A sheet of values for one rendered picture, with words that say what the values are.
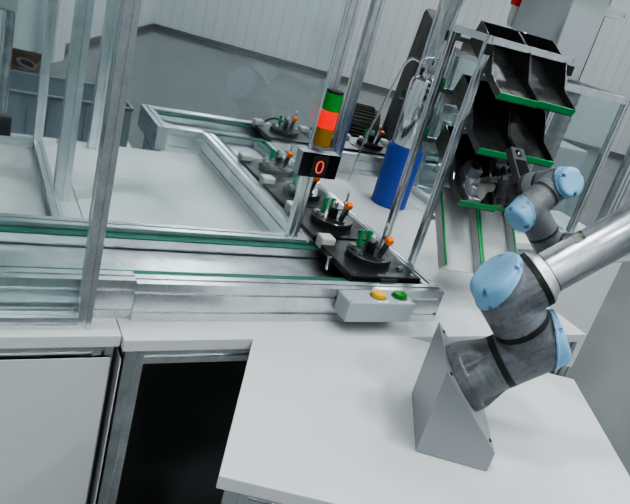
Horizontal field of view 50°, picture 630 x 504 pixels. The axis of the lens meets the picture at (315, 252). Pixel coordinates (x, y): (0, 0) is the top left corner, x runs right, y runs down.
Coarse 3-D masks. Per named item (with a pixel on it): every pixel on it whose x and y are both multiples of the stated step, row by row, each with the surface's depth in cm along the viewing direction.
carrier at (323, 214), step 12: (348, 192) 221; (324, 204) 220; (336, 204) 217; (312, 216) 217; (324, 216) 218; (336, 216) 219; (348, 216) 231; (312, 228) 210; (324, 228) 213; (336, 228) 214; (348, 228) 216; (360, 228) 222; (348, 240) 211
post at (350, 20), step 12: (360, 0) 176; (348, 12) 177; (348, 24) 178; (348, 36) 180; (348, 48) 181; (336, 60) 181; (336, 72) 183; (336, 84) 185; (324, 96) 186; (312, 144) 191; (312, 180) 196; (300, 192) 196; (300, 204) 198; (300, 216) 200; (288, 228) 202
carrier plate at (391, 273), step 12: (336, 240) 206; (324, 252) 199; (336, 252) 197; (336, 264) 192; (348, 264) 191; (396, 264) 201; (348, 276) 186; (360, 276) 186; (372, 276) 188; (384, 276) 190; (396, 276) 193; (408, 276) 195
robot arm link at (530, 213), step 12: (528, 192) 159; (540, 192) 158; (552, 192) 158; (516, 204) 158; (528, 204) 157; (540, 204) 157; (552, 204) 159; (516, 216) 157; (528, 216) 156; (540, 216) 158; (552, 216) 160; (516, 228) 160; (528, 228) 158; (540, 228) 159; (552, 228) 159
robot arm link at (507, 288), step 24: (624, 216) 128; (576, 240) 129; (600, 240) 128; (624, 240) 127; (504, 264) 131; (528, 264) 129; (552, 264) 129; (576, 264) 128; (600, 264) 129; (480, 288) 130; (504, 288) 127; (528, 288) 128; (552, 288) 128; (504, 312) 129; (528, 312) 129; (504, 336) 133
